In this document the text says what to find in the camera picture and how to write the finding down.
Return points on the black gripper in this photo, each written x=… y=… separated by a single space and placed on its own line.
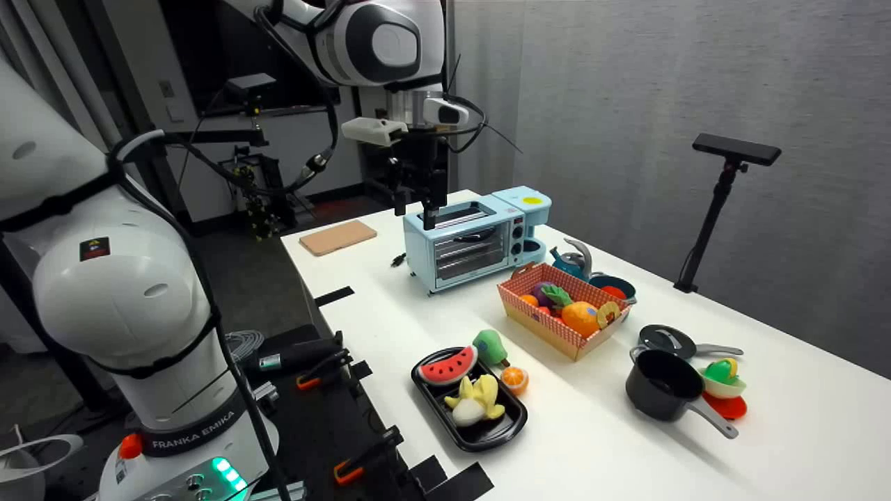
x=419 y=170

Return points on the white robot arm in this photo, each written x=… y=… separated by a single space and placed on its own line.
x=120 y=283

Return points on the green avocado plush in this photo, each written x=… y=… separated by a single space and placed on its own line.
x=490 y=348

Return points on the watermelon slice plush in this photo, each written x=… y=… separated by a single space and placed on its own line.
x=451 y=368

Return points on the teal toy kettle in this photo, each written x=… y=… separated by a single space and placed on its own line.
x=575 y=260

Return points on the orange cardboard tray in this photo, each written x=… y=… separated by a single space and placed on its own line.
x=549 y=326

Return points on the orange plush fruit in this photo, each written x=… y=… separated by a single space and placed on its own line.
x=584 y=317

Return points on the yellow banana plush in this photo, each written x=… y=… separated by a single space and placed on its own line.
x=474 y=401

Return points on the orange half plush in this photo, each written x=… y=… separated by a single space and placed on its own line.
x=517 y=379

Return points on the black toy pot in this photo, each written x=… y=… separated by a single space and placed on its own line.
x=663 y=388

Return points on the plush burger toy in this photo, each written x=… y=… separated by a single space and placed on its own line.
x=726 y=388

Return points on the light blue toaster oven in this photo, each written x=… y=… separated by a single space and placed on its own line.
x=481 y=237

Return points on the black table clamp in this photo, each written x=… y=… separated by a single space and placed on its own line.
x=332 y=295

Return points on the teal bowl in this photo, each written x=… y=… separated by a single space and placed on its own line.
x=617 y=287

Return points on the black rectangular plate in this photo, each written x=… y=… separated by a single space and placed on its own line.
x=483 y=436

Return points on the black pan lid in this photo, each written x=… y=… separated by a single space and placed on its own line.
x=673 y=341

